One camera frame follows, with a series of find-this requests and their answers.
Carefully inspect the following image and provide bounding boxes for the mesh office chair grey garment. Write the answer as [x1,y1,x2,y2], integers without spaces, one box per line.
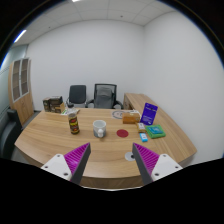
[85,83,124,110]

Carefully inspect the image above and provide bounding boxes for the small dark brown box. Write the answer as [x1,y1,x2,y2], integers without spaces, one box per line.
[42,96,52,113]

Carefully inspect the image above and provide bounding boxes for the wooden side desk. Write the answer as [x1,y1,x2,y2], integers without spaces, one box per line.
[122,92,161,113]

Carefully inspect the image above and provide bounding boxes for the black armchair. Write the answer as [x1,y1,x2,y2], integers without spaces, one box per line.
[0,108,23,160]

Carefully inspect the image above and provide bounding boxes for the kraft and dark cardboard box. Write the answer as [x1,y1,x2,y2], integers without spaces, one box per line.
[49,102,66,114]

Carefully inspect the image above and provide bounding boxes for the white mug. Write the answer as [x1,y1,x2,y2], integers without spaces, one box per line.
[92,119,108,139]

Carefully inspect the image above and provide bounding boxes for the wooden cabinet with glass doors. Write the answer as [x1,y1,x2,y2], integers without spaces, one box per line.
[7,57,35,126]

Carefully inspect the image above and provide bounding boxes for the small blue white packet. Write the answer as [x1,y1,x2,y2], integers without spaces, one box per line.
[138,132,149,143]

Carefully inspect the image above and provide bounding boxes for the grey round desk grommet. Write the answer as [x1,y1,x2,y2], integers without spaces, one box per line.
[124,151,136,162]

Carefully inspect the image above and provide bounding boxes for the purple pouch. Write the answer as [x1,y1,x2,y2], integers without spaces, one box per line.
[139,102,159,126]

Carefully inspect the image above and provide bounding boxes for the orange-brown box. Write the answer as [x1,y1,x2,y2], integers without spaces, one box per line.
[122,112,141,125]

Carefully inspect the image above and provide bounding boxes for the small yellow box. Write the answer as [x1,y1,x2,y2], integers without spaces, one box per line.
[136,122,147,134]

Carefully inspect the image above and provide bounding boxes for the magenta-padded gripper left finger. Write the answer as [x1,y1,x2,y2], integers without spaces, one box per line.
[40,142,92,185]

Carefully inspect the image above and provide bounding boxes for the clear drink bottle black cap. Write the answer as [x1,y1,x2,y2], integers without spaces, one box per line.
[67,112,81,135]

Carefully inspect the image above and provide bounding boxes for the dark brown printed box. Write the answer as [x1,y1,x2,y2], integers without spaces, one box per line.
[48,95,64,106]

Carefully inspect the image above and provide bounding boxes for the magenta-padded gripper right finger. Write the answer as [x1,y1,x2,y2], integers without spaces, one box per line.
[132,142,184,186]

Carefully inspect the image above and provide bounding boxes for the green packets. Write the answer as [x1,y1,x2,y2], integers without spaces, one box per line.
[145,124,167,140]

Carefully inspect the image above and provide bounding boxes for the black office chair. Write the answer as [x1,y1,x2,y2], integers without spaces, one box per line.
[65,84,88,109]

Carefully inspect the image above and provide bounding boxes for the flat round red coaster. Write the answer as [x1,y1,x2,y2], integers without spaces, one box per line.
[116,128,130,139]

